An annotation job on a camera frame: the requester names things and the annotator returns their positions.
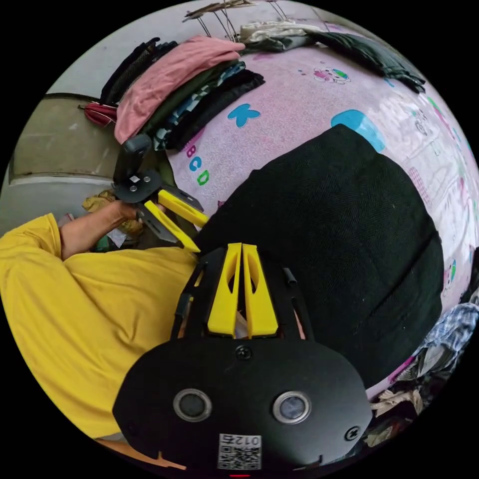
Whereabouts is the pile of clothes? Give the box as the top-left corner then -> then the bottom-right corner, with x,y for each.
99,35 -> 265,152
239,20 -> 427,94
367,246 -> 479,450

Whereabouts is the person's left hand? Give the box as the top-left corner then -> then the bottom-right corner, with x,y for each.
106,201 -> 140,226

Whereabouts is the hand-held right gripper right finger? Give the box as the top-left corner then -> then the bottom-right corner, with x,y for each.
242,243 -> 279,338

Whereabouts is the person's left forearm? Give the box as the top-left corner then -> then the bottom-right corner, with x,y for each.
59,204 -> 120,259

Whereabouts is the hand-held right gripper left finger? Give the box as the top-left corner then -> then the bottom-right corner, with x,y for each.
207,242 -> 242,336

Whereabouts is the black coat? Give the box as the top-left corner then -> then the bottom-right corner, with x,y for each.
194,124 -> 445,391

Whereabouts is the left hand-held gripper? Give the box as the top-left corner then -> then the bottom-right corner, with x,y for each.
111,170 -> 210,253

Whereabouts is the bed with pink printed sheet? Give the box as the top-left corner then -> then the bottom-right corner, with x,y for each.
164,18 -> 479,407

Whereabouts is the person's body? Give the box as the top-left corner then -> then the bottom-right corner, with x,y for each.
0,213 -> 199,441

